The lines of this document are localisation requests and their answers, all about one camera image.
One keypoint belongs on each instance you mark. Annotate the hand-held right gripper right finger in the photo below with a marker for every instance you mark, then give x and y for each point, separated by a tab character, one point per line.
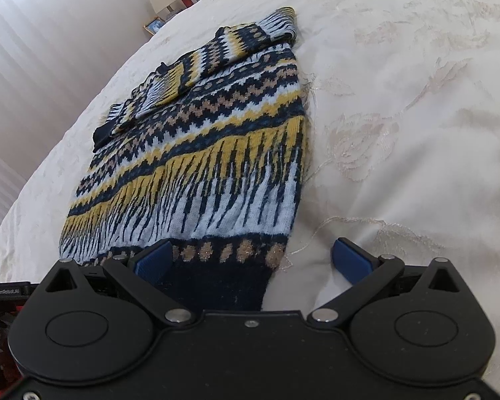
352	259

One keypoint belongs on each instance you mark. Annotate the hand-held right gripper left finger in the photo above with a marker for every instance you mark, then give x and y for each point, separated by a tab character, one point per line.
154	259

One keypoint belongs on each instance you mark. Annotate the navy yellow patterned knit sweater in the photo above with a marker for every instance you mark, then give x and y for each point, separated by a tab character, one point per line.
200	154

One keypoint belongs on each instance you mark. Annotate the cream embroidered bedspread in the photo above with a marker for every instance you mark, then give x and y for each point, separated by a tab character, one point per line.
400	112

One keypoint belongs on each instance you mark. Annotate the framed photo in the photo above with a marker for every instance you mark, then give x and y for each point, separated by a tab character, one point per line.
154	26

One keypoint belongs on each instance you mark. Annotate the white curtain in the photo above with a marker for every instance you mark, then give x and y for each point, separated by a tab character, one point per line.
46	50

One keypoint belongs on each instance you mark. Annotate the red box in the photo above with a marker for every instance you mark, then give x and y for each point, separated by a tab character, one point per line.
185	0

